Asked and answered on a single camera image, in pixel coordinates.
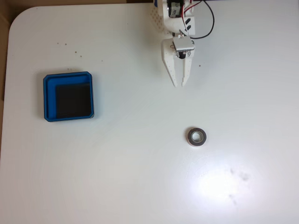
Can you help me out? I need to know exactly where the blue square box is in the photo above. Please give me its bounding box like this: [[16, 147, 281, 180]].
[[43, 71, 95, 123]]

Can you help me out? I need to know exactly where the red tape roll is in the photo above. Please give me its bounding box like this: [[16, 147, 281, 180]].
[[186, 127, 207, 148]]

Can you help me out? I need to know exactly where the white perforated plate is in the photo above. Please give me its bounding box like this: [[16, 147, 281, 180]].
[[150, 4, 164, 32]]

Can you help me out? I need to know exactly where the white square camera board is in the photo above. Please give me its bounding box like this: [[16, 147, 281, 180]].
[[172, 36, 195, 59]]

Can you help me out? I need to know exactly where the red white servo wire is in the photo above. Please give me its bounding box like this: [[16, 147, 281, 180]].
[[178, 0, 196, 38]]

